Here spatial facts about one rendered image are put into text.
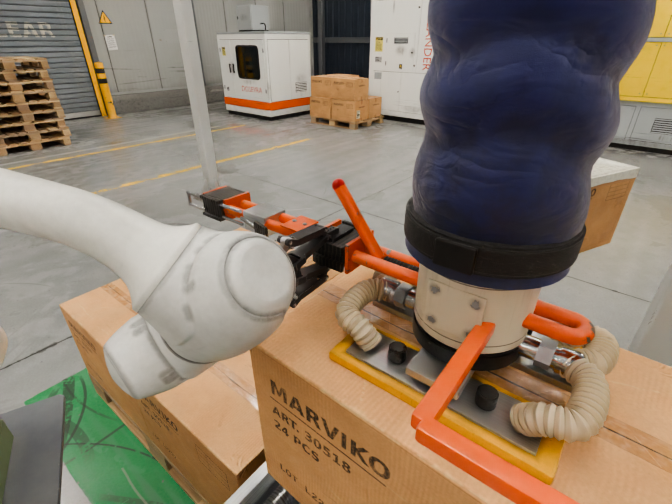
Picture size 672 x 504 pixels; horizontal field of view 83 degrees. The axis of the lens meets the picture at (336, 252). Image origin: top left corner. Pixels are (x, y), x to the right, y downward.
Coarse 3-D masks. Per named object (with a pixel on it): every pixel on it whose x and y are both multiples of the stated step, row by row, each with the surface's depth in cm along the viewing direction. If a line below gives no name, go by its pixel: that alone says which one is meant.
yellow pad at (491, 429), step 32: (352, 352) 62; (384, 352) 62; (416, 352) 62; (384, 384) 57; (416, 384) 56; (480, 384) 56; (448, 416) 52; (480, 416) 51; (512, 448) 48; (544, 448) 48; (544, 480) 45
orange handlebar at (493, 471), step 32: (288, 224) 76; (352, 256) 67; (384, 256) 68; (544, 320) 51; (576, 320) 51; (480, 352) 47; (448, 384) 41; (416, 416) 38; (448, 448) 35; (480, 448) 35; (480, 480) 34; (512, 480) 32
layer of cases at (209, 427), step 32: (320, 288) 175; (96, 320) 155; (96, 352) 153; (192, 384) 127; (224, 384) 127; (160, 416) 127; (192, 416) 116; (224, 416) 116; (256, 416) 116; (160, 448) 147; (192, 448) 117; (224, 448) 107; (256, 448) 107; (192, 480) 134; (224, 480) 109
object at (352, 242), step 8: (328, 224) 73; (336, 224) 74; (352, 224) 74; (352, 232) 72; (344, 240) 69; (352, 240) 67; (360, 240) 68; (320, 248) 69; (328, 248) 67; (336, 248) 66; (344, 248) 67; (352, 248) 67; (360, 248) 69; (320, 256) 70; (328, 256) 69; (336, 256) 68; (344, 256) 67; (328, 264) 69; (336, 264) 68; (344, 264) 68; (352, 264) 68
